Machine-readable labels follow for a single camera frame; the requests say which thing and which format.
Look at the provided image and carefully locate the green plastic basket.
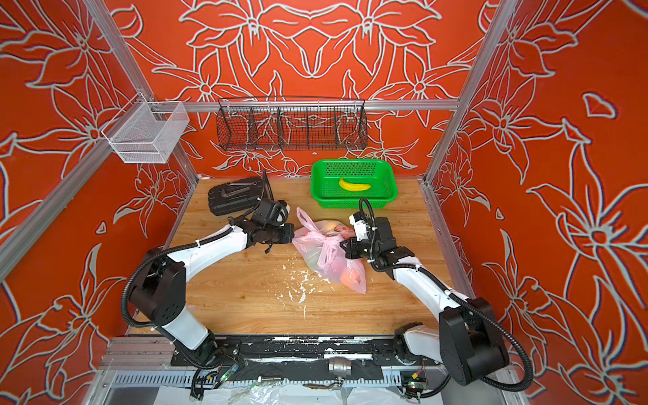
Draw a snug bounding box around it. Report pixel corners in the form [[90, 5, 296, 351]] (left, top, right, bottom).
[[310, 159, 398, 209]]

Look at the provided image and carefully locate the pink plastic bag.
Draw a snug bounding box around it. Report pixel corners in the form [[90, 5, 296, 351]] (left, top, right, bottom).
[[292, 208, 367, 294]]

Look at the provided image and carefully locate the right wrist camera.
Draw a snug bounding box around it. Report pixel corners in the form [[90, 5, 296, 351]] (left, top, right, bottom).
[[349, 212, 374, 241]]

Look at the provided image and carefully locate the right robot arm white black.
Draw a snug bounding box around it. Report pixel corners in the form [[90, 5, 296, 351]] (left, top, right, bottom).
[[340, 237, 534, 393]]

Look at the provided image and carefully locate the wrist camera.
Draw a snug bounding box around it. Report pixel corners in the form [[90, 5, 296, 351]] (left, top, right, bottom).
[[349, 212, 374, 241], [251, 199, 290, 226]]

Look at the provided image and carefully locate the yellow banana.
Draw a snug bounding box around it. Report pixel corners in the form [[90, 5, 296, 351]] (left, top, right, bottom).
[[339, 178, 371, 192]]

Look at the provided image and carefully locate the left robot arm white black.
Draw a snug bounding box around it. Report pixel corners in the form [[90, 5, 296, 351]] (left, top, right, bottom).
[[120, 219, 295, 370]]

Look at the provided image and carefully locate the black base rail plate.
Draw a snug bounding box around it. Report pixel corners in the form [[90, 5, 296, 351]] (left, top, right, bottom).
[[170, 333, 441, 368]]

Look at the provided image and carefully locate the black tool case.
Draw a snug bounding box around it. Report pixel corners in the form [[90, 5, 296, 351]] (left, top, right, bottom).
[[208, 177, 265, 216]]

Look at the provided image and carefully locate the black wire wall basket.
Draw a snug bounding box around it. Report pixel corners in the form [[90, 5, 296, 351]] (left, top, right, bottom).
[[216, 97, 369, 151]]

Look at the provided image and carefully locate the white wire wall basket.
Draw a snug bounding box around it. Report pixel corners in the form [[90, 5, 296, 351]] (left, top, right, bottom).
[[101, 101, 189, 165]]

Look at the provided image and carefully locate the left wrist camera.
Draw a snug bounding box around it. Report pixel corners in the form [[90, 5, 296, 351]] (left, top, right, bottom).
[[251, 199, 290, 226]]

